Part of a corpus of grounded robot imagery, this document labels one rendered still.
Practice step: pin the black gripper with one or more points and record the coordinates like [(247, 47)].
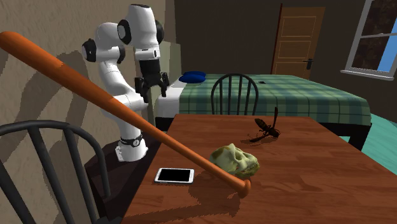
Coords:
[(150, 74)]

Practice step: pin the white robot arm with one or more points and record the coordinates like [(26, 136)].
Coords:
[(109, 74)]

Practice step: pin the orange baseball bat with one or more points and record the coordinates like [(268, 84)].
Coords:
[(93, 93)]

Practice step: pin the black spindle-back chair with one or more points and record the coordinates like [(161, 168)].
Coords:
[(46, 161), (234, 93)]

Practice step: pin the white smartphone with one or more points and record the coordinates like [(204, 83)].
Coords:
[(174, 175)]

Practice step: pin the dark robot stand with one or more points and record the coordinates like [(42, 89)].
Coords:
[(124, 173)]

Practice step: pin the pale green skull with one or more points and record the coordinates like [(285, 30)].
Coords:
[(234, 161)]

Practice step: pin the dark wasp figure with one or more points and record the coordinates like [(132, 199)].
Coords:
[(266, 127)]

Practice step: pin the bed with green plaid cover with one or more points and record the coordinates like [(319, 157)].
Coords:
[(294, 96)]

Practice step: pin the brown wooden door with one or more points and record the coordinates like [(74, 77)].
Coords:
[(296, 40)]

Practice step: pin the brown wooden table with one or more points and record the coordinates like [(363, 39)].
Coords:
[(310, 173)]

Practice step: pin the white framed window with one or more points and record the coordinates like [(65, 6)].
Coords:
[(372, 37)]

